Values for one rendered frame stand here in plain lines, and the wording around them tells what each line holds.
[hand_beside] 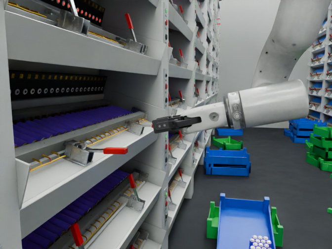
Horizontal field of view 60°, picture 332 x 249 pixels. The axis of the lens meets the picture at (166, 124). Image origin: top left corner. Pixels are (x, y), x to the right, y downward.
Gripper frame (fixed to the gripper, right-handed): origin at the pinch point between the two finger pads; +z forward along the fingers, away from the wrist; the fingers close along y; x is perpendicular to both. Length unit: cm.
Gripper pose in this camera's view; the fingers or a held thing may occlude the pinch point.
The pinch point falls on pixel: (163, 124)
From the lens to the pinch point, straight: 68.8
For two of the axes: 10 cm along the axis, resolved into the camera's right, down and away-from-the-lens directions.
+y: 2.2, -1.4, 9.7
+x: -2.1, -9.7, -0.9
